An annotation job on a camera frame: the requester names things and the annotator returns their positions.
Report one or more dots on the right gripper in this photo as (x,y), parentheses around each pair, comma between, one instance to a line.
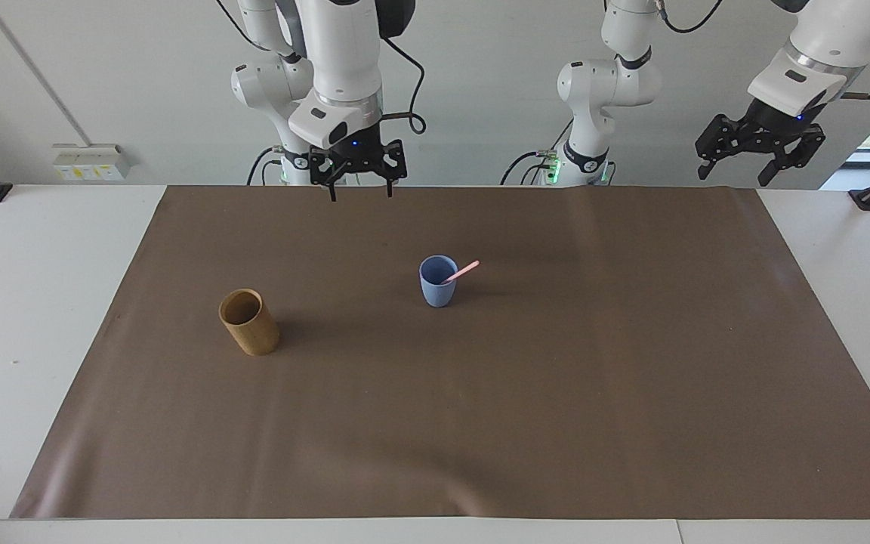
(356,146)

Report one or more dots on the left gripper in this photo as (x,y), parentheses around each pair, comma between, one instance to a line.
(776,121)

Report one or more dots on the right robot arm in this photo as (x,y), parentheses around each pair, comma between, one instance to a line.
(344,53)

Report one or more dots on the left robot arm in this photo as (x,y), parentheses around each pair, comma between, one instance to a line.
(609,83)

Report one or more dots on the blue cup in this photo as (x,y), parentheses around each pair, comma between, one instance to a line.
(438,285)

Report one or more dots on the pink chopstick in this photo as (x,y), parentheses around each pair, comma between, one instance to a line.
(467,269)

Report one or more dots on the bamboo cup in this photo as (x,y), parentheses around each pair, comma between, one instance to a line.
(251,326)

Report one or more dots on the white wall socket box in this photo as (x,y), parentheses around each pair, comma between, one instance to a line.
(91,162)

